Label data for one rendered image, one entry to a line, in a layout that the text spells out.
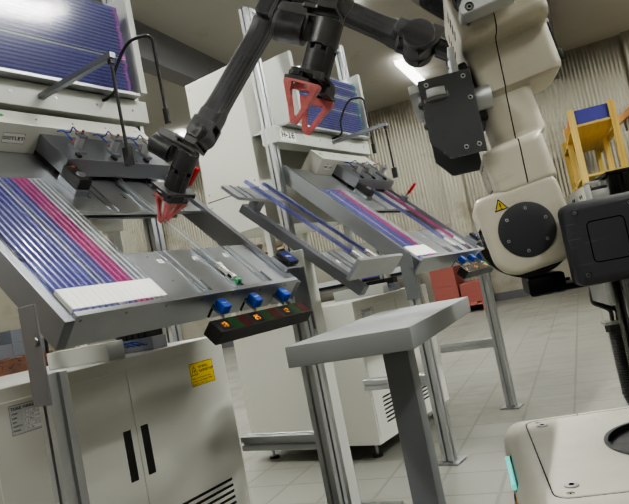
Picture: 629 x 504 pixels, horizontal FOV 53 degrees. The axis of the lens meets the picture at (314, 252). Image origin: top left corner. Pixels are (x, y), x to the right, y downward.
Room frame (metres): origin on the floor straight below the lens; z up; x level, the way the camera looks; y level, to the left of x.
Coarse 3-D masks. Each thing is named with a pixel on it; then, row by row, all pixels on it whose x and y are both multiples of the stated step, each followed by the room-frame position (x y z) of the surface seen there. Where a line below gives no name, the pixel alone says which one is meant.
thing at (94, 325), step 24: (240, 288) 1.44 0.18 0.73; (264, 288) 1.53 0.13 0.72; (288, 288) 1.62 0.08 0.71; (96, 312) 1.12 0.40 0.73; (120, 312) 1.17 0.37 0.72; (144, 312) 1.22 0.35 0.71; (168, 312) 1.28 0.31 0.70; (192, 312) 1.35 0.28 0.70; (72, 336) 1.11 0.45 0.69; (96, 336) 1.16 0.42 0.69; (120, 336) 1.21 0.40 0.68
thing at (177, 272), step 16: (128, 256) 1.38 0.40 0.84; (144, 256) 1.42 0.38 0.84; (160, 256) 1.45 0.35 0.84; (176, 256) 1.49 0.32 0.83; (192, 256) 1.52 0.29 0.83; (224, 256) 1.60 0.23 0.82; (240, 256) 1.64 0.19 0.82; (256, 256) 1.69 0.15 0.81; (32, 272) 1.17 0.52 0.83; (144, 272) 1.36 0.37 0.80; (160, 272) 1.39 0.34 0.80; (176, 272) 1.42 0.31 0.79; (192, 272) 1.45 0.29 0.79; (208, 272) 1.49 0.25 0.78; (240, 272) 1.57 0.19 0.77; (256, 272) 1.59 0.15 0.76; (272, 272) 1.65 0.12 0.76; (176, 288) 1.36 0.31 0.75; (192, 288) 1.39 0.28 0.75; (208, 288) 1.42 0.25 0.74
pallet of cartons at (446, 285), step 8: (432, 272) 8.59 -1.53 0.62; (440, 272) 8.56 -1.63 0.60; (448, 272) 8.52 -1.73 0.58; (456, 272) 8.74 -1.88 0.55; (432, 280) 8.60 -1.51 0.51; (440, 280) 8.56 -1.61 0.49; (448, 280) 8.53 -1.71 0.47; (456, 280) 8.58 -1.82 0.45; (472, 280) 9.22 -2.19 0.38; (432, 288) 8.61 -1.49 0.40; (440, 288) 8.58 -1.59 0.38; (448, 288) 8.54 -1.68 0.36; (456, 288) 8.50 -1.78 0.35; (464, 288) 8.49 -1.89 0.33; (472, 288) 8.45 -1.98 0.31; (480, 288) 8.42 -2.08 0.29; (440, 296) 8.58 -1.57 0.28; (448, 296) 8.54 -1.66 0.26; (456, 296) 8.51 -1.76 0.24; (464, 296) 8.49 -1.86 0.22; (472, 296) 8.46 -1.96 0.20; (480, 296) 8.43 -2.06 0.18; (472, 304) 8.44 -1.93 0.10
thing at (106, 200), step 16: (0, 160) 1.50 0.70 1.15; (16, 160) 1.54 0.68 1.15; (32, 160) 1.58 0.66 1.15; (0, 176) 1.43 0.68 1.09; (16, 176) 1.47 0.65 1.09; (32, 176) 1.50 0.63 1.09; (48, 176) 1.54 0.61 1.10; (64, 192) 1.51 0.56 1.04; (96, 192) 1.59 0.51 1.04; (112, 192) 1.63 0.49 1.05; (144, 192) 1.72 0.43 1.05; (80, 208) 1.47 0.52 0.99; (96, 208) 1.51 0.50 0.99; (112, 208) 1.55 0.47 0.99; (128, 208) 1.59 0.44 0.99; (144, 208) 1.63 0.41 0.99; (192, 208) 1.78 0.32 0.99
